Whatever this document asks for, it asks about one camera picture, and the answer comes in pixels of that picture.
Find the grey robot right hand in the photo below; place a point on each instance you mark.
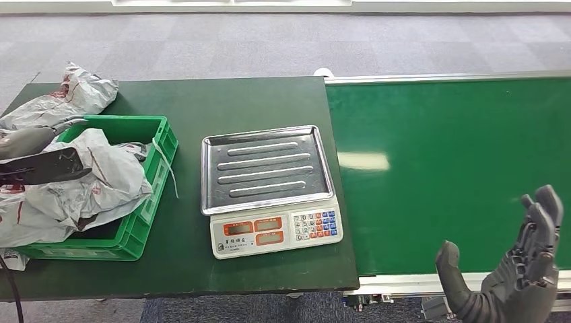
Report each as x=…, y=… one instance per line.
x=522, y=290

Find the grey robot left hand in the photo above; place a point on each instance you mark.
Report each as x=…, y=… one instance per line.
x=27, y=140

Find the grey mailer package red print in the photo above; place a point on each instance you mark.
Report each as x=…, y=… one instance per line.
x=80, y=91

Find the small white printed bag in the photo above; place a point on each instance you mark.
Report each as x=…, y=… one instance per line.
x=13, y=258

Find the green plastic crate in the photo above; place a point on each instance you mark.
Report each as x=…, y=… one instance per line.
x=142, y=214

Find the white scale with steel tray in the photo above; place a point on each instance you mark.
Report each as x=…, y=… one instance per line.
x=267, y=169

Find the white round cap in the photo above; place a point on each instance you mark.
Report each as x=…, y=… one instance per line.
x=322, y=72

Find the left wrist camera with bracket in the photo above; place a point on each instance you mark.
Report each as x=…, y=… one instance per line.
x=49, y=167

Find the green conveyor belt aluminium frame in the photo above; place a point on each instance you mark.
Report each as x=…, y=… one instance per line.
x=446, y=133

